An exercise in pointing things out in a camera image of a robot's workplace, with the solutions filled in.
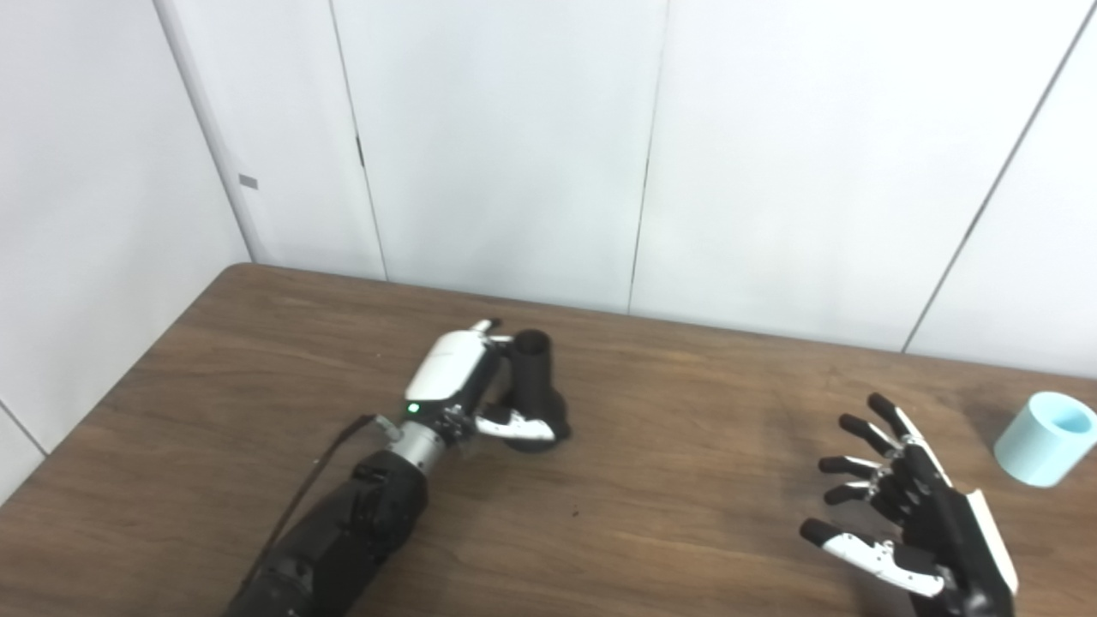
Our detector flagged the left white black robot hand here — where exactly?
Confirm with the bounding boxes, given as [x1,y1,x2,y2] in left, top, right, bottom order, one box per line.
[403,318,558,446]

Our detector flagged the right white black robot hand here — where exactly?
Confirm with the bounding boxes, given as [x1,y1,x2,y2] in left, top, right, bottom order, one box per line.
[799,392,1021,617]

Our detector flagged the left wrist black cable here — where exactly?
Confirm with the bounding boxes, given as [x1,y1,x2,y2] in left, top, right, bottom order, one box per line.
[236,414,402,601]

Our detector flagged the light-blue hose piece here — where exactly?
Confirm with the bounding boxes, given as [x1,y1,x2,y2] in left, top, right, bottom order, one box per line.
[993,392,1097,488]

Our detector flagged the black peg stand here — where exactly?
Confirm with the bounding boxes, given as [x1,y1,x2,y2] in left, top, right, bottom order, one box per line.
[500,329,572,453]

